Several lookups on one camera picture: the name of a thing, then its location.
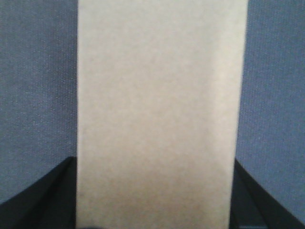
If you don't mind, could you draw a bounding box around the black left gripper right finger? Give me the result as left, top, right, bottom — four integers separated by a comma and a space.
229, 160, 305, 229

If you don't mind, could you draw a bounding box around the brown cardboard package box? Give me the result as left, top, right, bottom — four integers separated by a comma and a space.
76, 0, 248, 229

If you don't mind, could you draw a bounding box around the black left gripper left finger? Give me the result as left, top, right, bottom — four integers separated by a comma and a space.
0, 157, 77, 229

